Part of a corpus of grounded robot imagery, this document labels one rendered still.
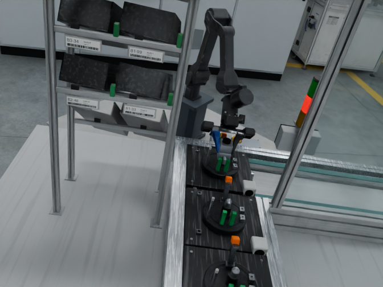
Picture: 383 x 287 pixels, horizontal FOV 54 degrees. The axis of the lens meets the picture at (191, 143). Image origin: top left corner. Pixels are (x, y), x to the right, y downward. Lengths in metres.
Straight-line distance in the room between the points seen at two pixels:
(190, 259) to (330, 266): 0.51
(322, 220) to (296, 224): 0.09
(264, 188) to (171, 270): 0.55
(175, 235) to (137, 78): 0.46
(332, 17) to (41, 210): 4.66
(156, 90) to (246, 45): 3.51
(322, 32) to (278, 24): 1.03
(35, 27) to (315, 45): 3.47
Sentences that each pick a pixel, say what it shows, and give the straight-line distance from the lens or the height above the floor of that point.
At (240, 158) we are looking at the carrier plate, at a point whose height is 0.97.
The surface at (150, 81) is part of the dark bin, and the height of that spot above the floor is 1.34.
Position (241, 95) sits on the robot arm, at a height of 1.25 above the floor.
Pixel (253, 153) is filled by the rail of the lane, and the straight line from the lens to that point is 1.53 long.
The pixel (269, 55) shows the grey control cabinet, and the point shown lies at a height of 0.33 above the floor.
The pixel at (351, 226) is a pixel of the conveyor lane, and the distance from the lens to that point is 1.45.
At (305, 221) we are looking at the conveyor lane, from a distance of 1.38.
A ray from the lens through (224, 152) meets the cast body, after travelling 1.31.
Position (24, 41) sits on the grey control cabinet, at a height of 0.18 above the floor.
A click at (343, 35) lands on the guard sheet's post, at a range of 1.04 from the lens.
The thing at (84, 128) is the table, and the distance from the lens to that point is 1.69.
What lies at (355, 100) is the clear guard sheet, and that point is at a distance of 1.14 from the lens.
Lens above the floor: 1.79
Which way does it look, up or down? 34 degrees down
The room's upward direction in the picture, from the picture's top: 12 degrees clockwise
